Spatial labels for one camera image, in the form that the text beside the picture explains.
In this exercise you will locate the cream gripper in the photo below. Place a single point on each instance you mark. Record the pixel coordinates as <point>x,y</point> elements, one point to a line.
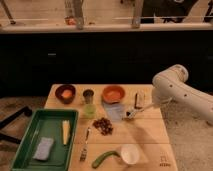
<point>159,102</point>

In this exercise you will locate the white handled black brush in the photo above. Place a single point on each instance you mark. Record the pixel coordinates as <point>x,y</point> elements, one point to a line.
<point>131,113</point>

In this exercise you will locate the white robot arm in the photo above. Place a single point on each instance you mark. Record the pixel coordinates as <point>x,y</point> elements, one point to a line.
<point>171,83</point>

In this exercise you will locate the red orange bowl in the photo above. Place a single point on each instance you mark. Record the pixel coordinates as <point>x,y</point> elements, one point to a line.
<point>113,94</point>

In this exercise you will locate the white bowl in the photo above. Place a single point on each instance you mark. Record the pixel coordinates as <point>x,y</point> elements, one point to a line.
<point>130,154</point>

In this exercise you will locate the dark brown bowl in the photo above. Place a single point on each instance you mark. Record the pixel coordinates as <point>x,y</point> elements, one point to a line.
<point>59,91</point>

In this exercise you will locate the light blue cloth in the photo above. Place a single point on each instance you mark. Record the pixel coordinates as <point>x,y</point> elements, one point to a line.
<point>114,111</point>

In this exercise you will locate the pile of brown nuts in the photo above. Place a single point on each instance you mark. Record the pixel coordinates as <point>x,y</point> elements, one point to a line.
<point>103,125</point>

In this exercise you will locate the green plastic cup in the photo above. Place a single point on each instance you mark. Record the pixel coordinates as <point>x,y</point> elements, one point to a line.
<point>89,110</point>

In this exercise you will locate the small metal cup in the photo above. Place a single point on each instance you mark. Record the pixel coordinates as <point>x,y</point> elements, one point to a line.
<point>88,96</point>

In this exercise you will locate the green cucumber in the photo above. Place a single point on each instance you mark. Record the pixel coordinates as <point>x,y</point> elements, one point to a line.
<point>96,163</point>

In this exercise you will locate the metal fork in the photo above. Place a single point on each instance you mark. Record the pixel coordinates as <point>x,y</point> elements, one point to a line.
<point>84,150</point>

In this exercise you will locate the orange food piece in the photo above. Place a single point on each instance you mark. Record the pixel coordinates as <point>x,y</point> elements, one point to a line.
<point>67,94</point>

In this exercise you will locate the yellow corn cob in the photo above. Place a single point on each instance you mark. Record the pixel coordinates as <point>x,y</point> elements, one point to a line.
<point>66,131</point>

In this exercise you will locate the grey blue sponge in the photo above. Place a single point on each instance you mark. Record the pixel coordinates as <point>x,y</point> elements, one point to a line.
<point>43,149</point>

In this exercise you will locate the black stand legs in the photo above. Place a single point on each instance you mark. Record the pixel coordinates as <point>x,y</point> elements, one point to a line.
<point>10,121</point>

